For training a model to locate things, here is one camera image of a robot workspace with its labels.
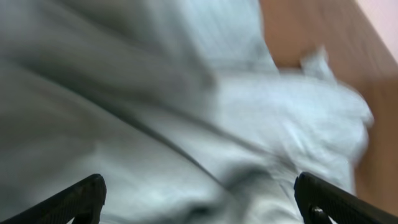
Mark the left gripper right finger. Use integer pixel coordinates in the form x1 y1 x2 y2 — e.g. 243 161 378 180
294 172 397 224

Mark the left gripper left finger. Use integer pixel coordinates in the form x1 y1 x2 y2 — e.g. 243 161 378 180
1 174 106 224

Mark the light blue t-shirt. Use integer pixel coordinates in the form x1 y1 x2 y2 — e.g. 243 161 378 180
1 0 373 223

